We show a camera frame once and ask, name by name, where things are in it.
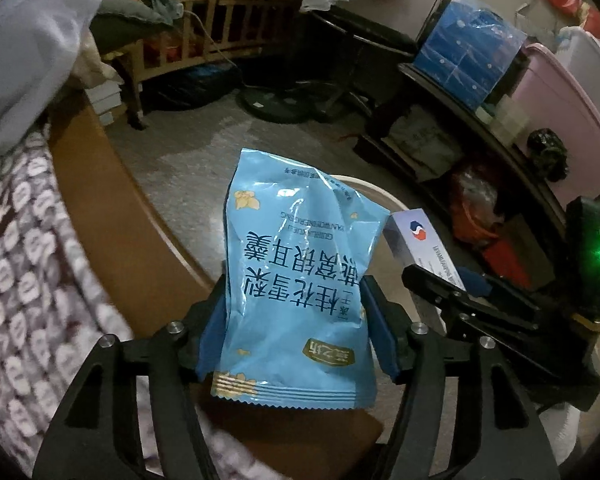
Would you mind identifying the dark plastic bag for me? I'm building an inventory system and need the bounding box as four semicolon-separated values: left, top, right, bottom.
145;62;243;111

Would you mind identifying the blue plastic wrapped box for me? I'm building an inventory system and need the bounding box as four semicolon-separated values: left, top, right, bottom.
412;0;528;111

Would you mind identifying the white and blue medicine box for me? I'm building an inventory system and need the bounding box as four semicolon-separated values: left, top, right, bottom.
383;208;468;292

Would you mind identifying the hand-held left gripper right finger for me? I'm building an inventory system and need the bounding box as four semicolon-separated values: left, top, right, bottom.
360;275;561;480

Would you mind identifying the white storage box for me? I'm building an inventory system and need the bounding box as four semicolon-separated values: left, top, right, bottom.
555;25;600;141

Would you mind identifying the light blue snack packet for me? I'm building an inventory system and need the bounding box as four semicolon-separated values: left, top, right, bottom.
210;147;392;408

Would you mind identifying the grey cardboard box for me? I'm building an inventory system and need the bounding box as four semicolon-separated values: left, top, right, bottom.
400;0;458;43

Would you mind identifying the pink storage bin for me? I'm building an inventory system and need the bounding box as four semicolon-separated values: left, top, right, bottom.
510;42;600;201

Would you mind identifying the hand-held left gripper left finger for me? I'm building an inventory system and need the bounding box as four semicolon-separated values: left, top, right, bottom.
32;272;231;480

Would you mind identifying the grey bag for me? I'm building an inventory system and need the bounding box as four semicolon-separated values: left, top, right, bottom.
387;105;463;181

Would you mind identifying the black crumpled plastic bag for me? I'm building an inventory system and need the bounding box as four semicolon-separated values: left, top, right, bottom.
525;129;571;183

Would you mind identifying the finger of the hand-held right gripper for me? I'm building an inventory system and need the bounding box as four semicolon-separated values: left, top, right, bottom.
461;270;538;321
402;264;486;333

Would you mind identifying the grey blanket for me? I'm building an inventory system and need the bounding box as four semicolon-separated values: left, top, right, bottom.
0;0;111;171

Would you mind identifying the black metal chair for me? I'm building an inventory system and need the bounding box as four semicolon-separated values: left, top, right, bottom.
307;7;421;121

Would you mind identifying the wooden bed frame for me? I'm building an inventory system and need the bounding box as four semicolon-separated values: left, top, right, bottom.
47;92;386;466

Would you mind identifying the dark wooden shelf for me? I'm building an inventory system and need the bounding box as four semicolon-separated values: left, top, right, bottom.
360;62;571;241

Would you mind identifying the printed fleece blanket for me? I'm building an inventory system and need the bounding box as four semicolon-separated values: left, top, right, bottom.
0;125;261;480

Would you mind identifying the red plastic bag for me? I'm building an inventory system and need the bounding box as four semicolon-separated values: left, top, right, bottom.
450;160;531;286

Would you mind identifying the wooden crib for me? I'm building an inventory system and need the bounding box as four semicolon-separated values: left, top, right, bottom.
92;0;321;131

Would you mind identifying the teal cloth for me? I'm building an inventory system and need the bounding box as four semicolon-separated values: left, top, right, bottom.
140;0;186;21

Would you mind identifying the black floor fan base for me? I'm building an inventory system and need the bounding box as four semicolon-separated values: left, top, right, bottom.
237;87;331;123

